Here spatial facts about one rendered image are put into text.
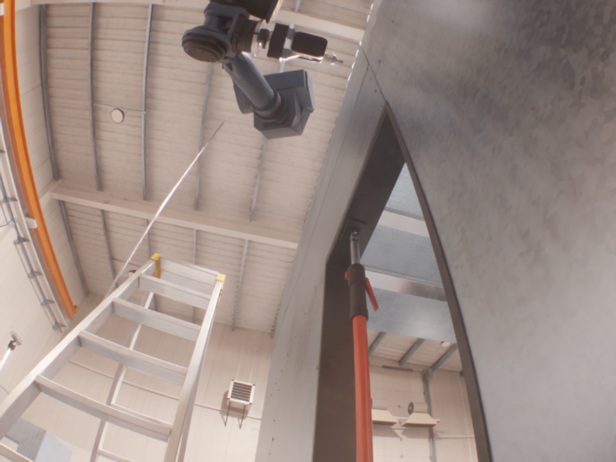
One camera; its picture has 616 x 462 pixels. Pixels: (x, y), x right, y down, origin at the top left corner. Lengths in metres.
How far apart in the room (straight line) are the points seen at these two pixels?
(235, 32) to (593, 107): 1.13
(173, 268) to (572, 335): 1.58
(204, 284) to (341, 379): 0.95
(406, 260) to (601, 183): 2.37
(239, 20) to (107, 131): 7.79
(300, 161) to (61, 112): 6.12
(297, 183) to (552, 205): 7.97
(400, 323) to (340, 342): 2.21
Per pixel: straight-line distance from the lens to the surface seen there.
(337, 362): 0.95
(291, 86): 2.13
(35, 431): 3.06
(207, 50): 1.27
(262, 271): 10.10
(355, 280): 0.89
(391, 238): 2.43
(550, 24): 0.37
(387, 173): 0.97
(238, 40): 1.28
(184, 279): 1.69
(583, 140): 0.28
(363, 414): 0.71
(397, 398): 12.80
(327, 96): 7.29
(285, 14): 6.30
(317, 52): 1.20
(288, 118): 2.06
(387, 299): 2.88
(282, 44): 1.28
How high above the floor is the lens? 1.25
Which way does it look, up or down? 51 degrees up
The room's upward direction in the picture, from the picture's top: 7 degrees clockwise
